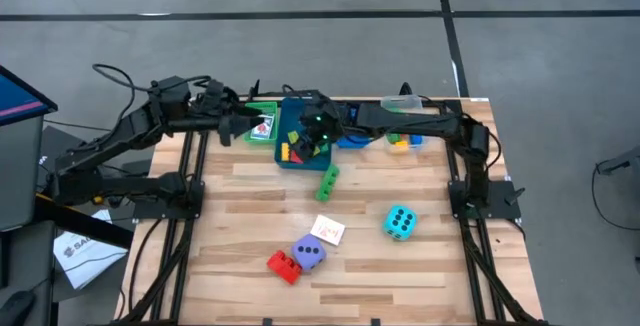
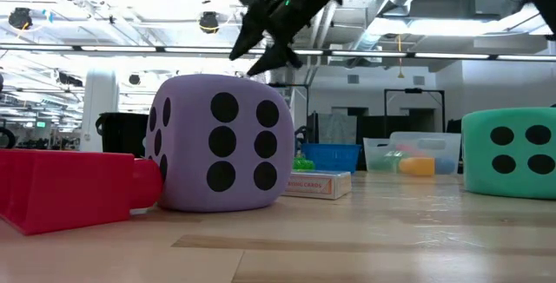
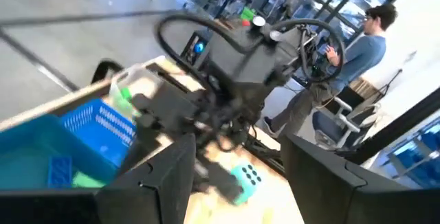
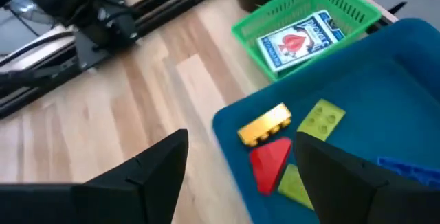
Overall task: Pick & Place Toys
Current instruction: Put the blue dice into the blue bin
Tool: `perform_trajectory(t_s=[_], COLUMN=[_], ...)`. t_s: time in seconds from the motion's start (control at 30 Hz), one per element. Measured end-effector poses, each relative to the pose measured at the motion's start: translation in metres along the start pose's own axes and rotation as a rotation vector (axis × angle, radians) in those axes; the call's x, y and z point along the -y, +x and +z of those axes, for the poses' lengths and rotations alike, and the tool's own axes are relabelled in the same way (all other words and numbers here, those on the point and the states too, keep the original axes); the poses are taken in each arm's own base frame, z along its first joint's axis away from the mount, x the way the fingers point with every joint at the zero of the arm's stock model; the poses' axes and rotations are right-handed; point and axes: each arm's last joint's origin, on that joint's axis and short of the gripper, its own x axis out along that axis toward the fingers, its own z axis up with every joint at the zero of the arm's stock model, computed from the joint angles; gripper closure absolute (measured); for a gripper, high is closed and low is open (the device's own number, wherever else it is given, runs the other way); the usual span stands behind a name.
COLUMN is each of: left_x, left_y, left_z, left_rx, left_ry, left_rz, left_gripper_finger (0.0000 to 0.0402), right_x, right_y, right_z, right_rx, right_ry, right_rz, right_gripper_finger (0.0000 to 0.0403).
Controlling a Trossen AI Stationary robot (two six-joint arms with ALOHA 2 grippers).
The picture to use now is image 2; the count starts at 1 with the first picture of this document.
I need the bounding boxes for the bright green toy block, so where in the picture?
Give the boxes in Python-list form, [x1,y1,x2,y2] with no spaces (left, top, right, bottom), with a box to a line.
[372,150,407,174]

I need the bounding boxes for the long ceiling light strip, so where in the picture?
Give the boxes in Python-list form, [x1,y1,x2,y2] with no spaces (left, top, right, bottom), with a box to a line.
[0,43,556,63]

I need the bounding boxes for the black metal frame stand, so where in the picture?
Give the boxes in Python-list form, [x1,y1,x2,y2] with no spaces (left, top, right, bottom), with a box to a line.
[384,87,447,139]

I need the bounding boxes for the small blue toy brick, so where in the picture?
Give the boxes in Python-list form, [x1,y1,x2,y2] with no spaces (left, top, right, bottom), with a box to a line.
[434,157,457,175]

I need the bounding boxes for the teal foam die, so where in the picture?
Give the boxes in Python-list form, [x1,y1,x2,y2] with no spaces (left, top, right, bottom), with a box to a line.
[460,107,556,201]

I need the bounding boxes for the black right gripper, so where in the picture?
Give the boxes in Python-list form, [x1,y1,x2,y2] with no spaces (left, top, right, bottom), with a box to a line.
[228,0,374,77]

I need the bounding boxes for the yellow toy block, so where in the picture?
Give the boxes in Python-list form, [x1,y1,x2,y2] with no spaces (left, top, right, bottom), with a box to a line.
[398,156,436,177]

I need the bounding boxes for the blue plastic basket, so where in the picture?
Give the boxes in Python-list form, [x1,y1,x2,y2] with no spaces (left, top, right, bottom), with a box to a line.
[300,142,362,174]

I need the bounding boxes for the black monitors row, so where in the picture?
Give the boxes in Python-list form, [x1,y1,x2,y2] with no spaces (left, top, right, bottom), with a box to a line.
[446,117,464,135]

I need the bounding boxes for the large red toy block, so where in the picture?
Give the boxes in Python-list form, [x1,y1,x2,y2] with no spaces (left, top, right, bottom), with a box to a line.
[0,148,164,236]

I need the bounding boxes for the orange white playing card box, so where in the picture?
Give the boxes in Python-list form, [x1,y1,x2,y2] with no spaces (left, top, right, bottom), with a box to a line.
[281,169,353,201]

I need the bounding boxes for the clear plastic container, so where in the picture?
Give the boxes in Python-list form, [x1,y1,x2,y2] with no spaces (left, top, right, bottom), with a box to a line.
[362,131,463,176]

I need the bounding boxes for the small red toy block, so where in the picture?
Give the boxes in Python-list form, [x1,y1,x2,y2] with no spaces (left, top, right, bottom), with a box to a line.
[395,143,426,158]

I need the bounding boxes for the black round bucket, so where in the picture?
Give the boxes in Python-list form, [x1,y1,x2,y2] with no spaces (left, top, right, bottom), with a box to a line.
[95,111,150,158]

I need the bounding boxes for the purple foam die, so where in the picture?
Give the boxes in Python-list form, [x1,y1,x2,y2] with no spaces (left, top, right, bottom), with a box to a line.
[143,73,296,214]

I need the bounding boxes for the white square pillar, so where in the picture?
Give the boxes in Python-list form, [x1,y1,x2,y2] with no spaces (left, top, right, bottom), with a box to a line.
[79,69,121,153]

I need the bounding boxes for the black ceiling-mounted device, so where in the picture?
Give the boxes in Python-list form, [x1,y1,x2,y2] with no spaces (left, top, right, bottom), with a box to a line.
[198,10,221,35]
[7,7,34,30]

